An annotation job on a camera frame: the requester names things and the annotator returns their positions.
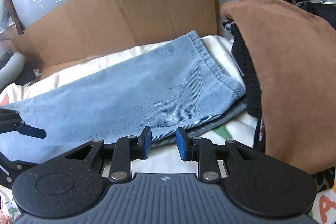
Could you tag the grey neck pillow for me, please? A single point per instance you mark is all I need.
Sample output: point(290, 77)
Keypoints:
point(10, 69)

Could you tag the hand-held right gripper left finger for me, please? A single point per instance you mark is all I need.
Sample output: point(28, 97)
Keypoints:
point(147, 142)

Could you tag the brown cardboard sheet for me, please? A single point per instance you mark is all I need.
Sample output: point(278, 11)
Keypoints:
point(131, 8)

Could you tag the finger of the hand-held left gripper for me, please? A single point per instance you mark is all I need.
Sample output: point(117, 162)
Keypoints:
point(31, 131)
point(10, 169)

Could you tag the leopard print cloth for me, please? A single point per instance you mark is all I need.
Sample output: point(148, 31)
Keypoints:
point(325, 179)

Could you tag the brown garment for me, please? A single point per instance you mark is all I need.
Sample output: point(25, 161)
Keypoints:
point(288, 69)

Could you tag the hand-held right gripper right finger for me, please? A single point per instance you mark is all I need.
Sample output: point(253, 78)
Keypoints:
point(181, 145)

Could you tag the black knit garment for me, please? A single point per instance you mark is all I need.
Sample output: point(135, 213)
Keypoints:
point(249, 82)

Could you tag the cream bear print blanket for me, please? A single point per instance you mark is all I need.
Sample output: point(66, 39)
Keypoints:
point(220, 48)

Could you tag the black cloth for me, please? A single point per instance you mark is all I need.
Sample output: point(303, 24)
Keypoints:
point(26, 78)

